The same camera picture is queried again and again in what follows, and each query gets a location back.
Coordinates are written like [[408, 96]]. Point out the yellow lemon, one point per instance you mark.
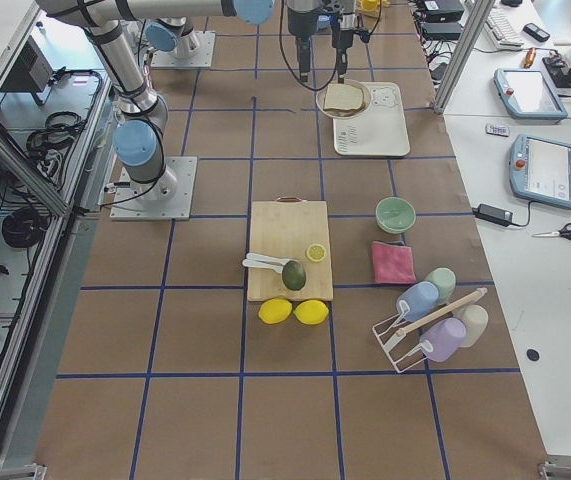
[[275, 311], [311, 312]]

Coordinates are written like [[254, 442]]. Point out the yellow cup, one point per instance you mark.
[[370, 7]]

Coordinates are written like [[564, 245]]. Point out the purple cup on rack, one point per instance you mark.
[[443, 339]]

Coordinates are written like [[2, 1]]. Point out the blue cup on rack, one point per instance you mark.
[[417, 301]]

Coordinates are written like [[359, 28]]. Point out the cream cup on rack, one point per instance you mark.
[[475, 319]]

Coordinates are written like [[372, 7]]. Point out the bread slice under egg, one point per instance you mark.
[[346, 113]]

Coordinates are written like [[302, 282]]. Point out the yellow lemon right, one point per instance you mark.
[[311, 312]]

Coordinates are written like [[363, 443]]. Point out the white plastic spoon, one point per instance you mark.
[[249, 263]]

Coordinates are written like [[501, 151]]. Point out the yellow lemon left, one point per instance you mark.
[[275, 311]]

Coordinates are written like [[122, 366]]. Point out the teach pendant tablet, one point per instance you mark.
[[540, 170], [527, 94]]

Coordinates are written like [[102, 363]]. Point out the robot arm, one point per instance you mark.
[[138, 141], [175, 36]]

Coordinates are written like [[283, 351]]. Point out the wooden cutting board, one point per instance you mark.
[[285, 230]]

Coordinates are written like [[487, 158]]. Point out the lemon slice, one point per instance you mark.
[[316, 252]]

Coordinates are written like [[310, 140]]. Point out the white wire cup rack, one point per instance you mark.
[[399, 340]]

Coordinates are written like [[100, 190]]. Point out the green avocado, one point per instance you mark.
[[294, 275]]

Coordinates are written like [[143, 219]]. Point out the pink cloth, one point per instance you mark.
[[392, 264]]

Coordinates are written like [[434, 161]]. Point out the cream bear tray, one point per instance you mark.
[[379, 130]]

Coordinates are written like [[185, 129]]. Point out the teach pendant tablet far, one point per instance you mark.
[[527, 94]]

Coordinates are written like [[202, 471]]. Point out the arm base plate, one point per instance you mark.
[[201, 60], [170, 198]]

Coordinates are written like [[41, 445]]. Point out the green bowl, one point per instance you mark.
[[395, 215]]

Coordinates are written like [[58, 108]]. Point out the teach pendant tablet near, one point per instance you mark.
[[540, 170]]

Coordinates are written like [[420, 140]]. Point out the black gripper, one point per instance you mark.
[[298, 21]]

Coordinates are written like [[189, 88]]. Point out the pale green cup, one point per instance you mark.
[[445, 281]]

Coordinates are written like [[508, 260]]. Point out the white plate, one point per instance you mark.
[[320, 97]]

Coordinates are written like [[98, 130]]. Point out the bread slice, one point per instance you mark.
[[346, 113], [343, 97]]

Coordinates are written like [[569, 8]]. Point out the black power adapter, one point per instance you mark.
[[494, 215]]

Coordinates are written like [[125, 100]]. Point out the white plastic fork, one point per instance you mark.
[[267, 258]]

